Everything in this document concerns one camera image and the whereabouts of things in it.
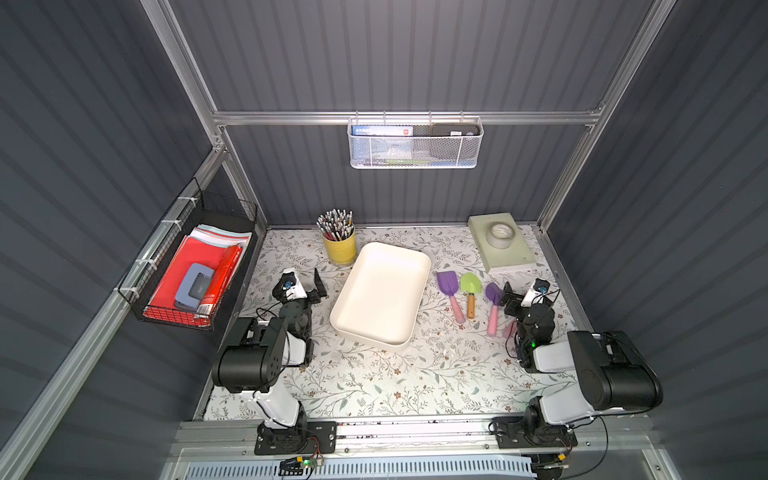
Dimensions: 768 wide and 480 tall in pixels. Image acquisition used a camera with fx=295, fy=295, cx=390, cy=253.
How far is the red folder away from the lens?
629 mm

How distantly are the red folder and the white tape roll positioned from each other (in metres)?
0.89

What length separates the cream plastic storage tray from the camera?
955 mm

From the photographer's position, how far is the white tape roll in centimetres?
111
